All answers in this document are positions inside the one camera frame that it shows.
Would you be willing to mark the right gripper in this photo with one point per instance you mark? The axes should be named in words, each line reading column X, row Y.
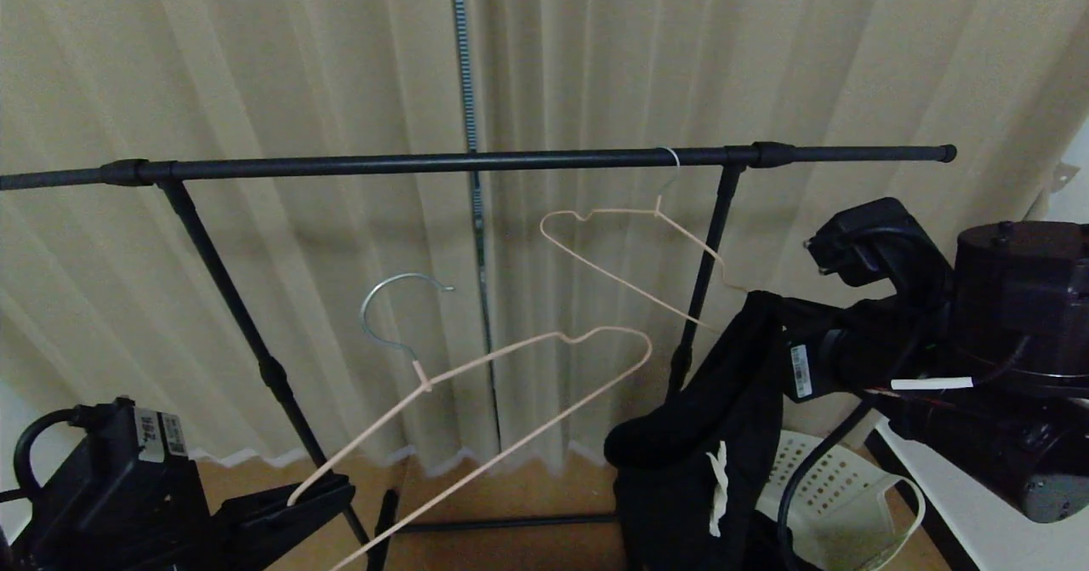
column 851, row 358

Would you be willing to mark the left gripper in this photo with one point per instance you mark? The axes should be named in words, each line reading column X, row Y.
column 128, row 537

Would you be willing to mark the black shorts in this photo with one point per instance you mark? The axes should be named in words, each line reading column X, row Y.
column 681, row 435

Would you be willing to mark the pink clothes hanger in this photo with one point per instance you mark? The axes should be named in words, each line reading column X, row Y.
column 423, row 377
column 658, row 207

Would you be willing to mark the white laundry basket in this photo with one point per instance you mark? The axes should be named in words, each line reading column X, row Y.
column 842, row 477

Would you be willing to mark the black clothes rack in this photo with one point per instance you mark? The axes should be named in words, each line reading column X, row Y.
column 425, row 163

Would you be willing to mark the beige curtain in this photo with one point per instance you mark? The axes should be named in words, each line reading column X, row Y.
column 213, row 60

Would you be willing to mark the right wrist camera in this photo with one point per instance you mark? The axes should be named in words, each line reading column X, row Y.
column 885, row 239

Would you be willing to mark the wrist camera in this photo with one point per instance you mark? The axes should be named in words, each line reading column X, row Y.
column 885, row 239
column 119, row 460

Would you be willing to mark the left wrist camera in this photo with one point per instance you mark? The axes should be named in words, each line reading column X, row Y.
column 119, row 460

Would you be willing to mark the pale wall hook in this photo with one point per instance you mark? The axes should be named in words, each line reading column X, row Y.
column 1065, row 177

